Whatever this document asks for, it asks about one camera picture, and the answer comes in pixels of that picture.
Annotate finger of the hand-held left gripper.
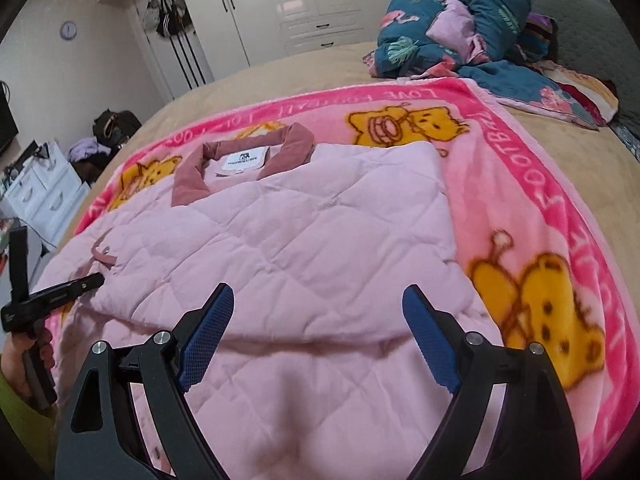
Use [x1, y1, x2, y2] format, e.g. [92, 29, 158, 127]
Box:
[27, 273, 104, 312]
[9, 226, 29, 305]

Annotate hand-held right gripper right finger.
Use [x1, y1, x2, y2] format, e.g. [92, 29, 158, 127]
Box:
[402, 284, 583, 480]

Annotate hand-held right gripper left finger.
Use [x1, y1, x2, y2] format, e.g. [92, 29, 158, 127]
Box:
[54, 282, 236, 480]

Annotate pink quilted jacket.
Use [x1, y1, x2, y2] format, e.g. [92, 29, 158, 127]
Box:
[35, 121, 506, 480]

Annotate person's left forearm green sleeve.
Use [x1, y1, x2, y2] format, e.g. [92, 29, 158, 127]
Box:
[0, 355, 57, 467]

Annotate person's left hand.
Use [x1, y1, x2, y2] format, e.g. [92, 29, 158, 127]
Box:
[0, 326, 56, 403]

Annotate white drawer cabinet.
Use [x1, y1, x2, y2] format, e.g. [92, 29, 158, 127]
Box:
[0, 141, 94, 252]

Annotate black television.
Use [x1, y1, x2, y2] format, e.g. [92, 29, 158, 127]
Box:
[0, 79, 21, 157]

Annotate pink bear printed blanket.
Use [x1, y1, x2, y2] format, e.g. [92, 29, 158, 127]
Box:
[47, 76, 640, 480]

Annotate black bag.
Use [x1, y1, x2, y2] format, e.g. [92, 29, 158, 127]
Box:
[92, 108, 144, 150]

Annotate teal floral pillow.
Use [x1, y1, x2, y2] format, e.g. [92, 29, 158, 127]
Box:
[467, 59, 601, 132]

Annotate bed with beige sheet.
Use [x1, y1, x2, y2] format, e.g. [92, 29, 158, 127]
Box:
[47, 37, 640, 321]

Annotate dark patterned cloth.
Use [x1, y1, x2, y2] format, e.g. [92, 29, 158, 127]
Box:
[611, 121, 640, 163]

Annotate hanging bags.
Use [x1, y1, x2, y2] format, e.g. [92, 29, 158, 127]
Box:
[141, 0, 194, 39]

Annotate cream and red pillow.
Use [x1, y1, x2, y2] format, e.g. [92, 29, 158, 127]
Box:
[530, 59, 620, 127]

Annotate purple striped cloth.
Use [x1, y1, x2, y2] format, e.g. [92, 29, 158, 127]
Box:
[517, 11, 560, 63]

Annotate white wardrobe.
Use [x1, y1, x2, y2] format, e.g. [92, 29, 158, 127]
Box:
[91, 0, 437, 102]

